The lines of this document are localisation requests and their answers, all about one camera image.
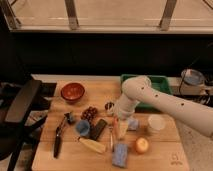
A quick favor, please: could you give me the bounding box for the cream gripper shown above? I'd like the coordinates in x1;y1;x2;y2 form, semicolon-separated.
114;111;131;140

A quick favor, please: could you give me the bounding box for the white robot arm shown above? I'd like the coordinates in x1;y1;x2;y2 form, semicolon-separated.
114;76;213;139

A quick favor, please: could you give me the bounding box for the small metal cup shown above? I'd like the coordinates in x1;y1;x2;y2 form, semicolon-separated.
105;102;114;116

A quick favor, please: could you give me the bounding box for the blue paper cup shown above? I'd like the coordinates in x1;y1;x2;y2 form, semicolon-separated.
75;120;90;137

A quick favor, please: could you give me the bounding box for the blue sponge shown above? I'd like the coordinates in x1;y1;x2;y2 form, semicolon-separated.
112;143;128;168

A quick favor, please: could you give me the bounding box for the orange apple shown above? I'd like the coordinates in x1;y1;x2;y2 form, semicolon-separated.
135;138;149;154

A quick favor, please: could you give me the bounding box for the black rectangular block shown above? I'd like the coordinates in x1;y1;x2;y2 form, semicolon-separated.
90;119;107;140

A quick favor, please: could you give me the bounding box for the bunch of dark grapes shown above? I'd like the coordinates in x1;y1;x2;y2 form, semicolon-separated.
81;107;98;123

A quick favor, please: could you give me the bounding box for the small dark blue clip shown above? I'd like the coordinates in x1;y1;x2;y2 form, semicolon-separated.
65;113;75;124

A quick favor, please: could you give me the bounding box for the green plastic tray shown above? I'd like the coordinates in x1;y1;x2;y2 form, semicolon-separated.
120;74;172;111

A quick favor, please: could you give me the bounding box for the red brown bowl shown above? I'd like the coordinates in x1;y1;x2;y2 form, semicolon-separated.
61;83;85;102

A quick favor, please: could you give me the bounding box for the grey round bowl background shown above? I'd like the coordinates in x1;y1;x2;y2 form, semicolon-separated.
181;69;205;86

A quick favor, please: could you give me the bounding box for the black office chair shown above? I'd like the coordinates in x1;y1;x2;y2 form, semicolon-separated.
0;80;56;171

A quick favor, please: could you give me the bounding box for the black handled peeler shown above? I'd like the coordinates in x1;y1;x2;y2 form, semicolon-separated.
53;116;66;158

